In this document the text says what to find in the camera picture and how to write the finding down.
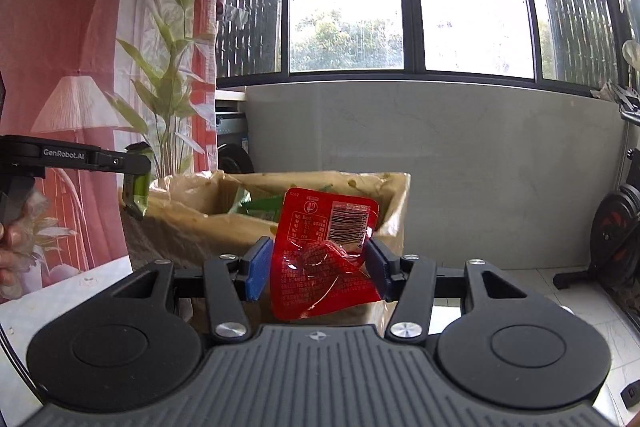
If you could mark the pale rag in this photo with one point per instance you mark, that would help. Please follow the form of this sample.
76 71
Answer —
612 93

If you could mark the small white hanging cloth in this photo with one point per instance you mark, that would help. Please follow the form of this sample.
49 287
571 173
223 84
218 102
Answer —
236 16

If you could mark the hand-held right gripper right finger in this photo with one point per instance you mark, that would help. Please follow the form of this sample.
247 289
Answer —
379 267

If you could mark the person's left hand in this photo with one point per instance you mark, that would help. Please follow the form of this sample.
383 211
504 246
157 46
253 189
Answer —
10 257

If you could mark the brown paper bag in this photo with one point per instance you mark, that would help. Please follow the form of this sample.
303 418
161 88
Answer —
190 217

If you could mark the dark framed window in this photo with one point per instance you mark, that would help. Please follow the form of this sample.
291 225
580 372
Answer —
350 37

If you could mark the washing machine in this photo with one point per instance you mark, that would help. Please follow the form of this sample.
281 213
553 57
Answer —
232 142

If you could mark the black exercise bike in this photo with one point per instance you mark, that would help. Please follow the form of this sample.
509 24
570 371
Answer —
615 227

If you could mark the small black device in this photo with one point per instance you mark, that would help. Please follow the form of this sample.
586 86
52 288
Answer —
631 394

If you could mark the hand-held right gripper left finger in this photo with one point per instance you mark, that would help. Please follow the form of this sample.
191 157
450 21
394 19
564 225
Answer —
259 269

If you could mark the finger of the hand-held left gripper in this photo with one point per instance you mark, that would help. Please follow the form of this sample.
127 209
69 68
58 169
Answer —
100 157

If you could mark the red snack packet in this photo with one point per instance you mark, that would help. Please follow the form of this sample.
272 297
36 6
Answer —
310 217

